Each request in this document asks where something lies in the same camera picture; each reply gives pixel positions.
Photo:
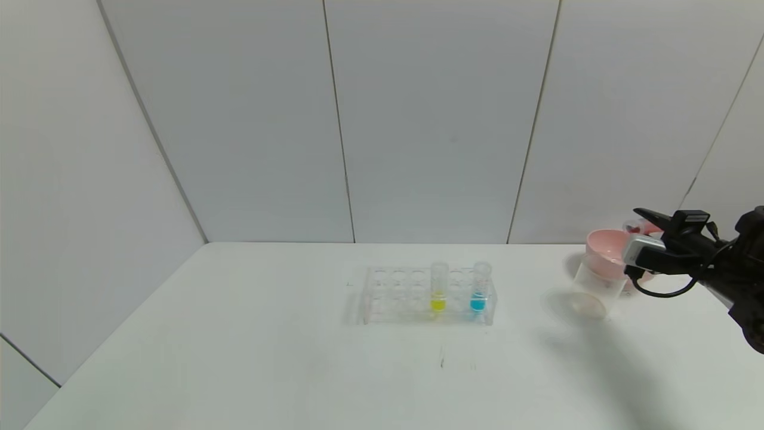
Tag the clear plastic beaker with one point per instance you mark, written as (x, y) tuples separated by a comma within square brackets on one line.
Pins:
[(591, 298)]

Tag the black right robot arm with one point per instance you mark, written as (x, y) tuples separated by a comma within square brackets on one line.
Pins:
[(746, 280)]

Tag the clear acrylic test tube rack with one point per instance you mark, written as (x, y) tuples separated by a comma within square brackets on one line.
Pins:
[(400, 310)]

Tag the pink bowl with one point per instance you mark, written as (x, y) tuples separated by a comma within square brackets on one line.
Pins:
[(606, 257)]

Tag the test tube with blue pigment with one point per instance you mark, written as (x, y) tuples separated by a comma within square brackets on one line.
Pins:
[(477, 301)]

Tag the test tube with red pigment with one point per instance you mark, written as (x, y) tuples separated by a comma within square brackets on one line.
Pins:
[(640, 227)]

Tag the test tube with yellow pigment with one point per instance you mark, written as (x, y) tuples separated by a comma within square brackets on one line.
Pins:
[(438, 301)]

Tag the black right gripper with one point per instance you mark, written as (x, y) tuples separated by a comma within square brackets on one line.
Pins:
[(686, 230)]

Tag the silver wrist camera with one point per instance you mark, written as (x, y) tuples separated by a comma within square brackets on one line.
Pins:
[(643, 251)]

